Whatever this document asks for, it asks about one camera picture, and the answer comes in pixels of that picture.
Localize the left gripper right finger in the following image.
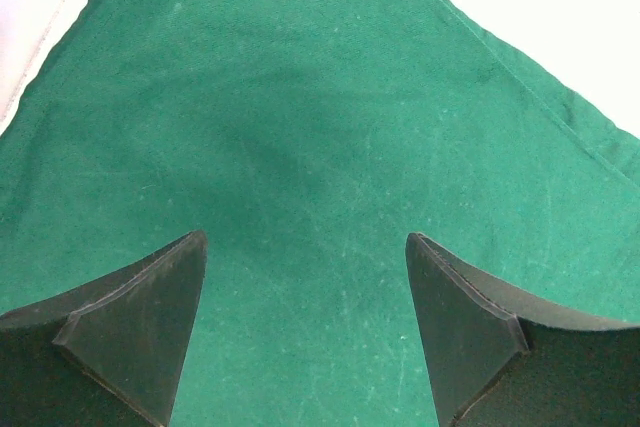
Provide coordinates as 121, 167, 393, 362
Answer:
405, 233, 639, 426

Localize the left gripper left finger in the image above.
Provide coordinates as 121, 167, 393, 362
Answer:
1, 231, 207, 426

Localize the dark green surgical cloth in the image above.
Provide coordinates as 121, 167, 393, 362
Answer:
1, 0, 639, 426

